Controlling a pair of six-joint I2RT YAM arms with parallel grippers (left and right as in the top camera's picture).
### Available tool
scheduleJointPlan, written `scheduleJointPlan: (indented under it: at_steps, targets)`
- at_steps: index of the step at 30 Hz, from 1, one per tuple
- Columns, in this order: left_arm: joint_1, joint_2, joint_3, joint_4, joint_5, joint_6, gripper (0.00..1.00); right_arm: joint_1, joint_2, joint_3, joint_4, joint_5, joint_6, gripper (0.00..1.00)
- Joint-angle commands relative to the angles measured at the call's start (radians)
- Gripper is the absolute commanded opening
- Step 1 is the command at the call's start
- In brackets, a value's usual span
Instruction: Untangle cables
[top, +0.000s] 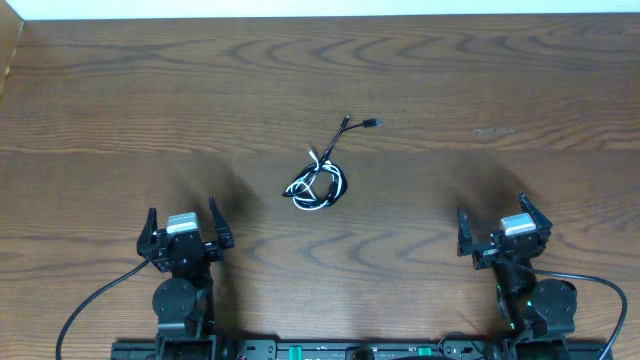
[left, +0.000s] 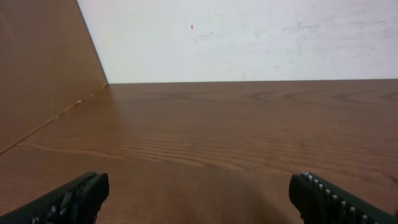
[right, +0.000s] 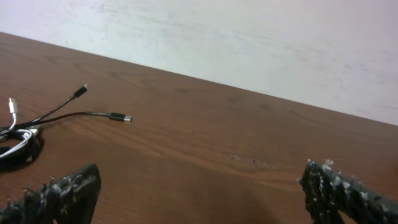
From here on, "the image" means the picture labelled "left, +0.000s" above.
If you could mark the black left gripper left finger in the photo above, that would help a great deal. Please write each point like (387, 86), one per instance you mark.
(78, 201)

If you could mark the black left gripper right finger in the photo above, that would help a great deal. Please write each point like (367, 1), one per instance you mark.
(321, 202)

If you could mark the brown cardboard side panel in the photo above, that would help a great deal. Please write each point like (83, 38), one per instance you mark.
(48, 63)

